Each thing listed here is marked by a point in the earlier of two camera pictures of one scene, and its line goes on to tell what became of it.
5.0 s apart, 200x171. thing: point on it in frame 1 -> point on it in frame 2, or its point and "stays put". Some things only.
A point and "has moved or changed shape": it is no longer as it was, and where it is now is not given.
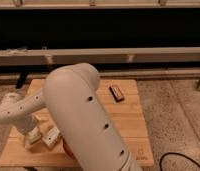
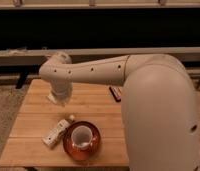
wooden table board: [37, 143] stays put
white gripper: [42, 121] -> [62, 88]
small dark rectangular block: [117, 94] stays put
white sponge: [32, 136] has moved or changed shape
